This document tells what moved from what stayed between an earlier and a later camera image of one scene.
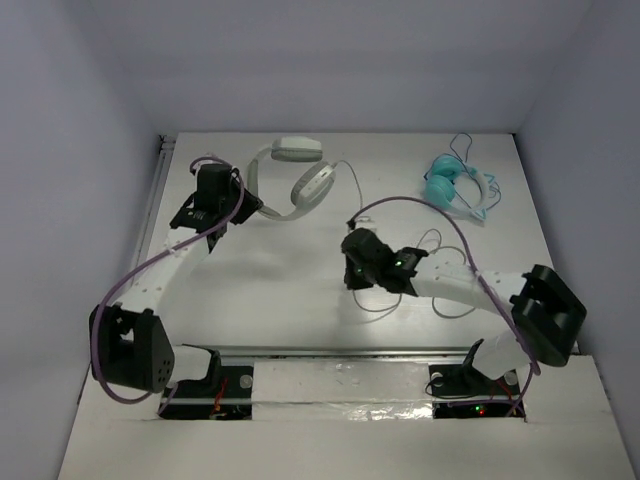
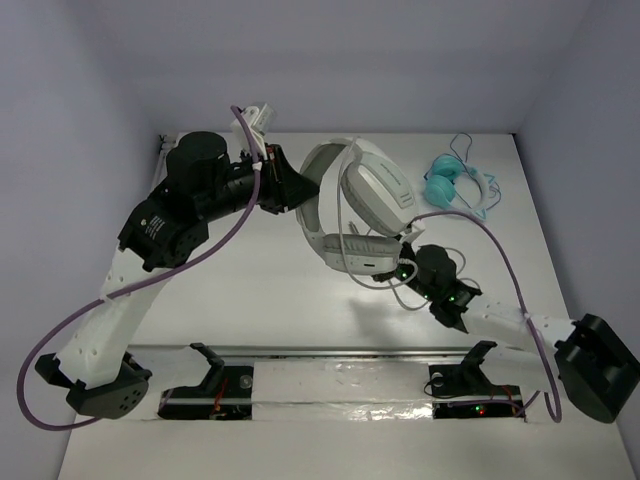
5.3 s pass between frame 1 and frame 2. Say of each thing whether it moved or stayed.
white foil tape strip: stayed
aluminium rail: stayed
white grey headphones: moved
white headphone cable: moved
